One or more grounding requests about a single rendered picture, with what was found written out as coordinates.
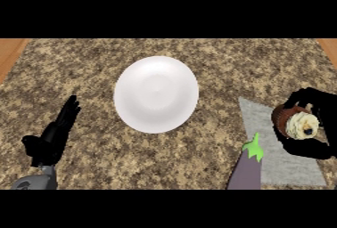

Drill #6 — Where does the white oval plate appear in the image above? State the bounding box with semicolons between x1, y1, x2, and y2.
115;55;200;134

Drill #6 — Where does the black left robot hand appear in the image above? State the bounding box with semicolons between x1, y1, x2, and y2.
20;94;83;167

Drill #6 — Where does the brown cupcake with cream frosting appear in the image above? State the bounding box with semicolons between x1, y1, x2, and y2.
271;104;321;141

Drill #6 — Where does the grey placemat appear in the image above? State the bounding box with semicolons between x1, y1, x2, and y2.
237;96;330;187

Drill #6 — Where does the purple eggplant with green stem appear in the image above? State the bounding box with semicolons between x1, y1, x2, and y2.
225;132;267;191

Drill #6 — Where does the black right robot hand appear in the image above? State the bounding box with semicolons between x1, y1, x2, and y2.
274;86;337;160

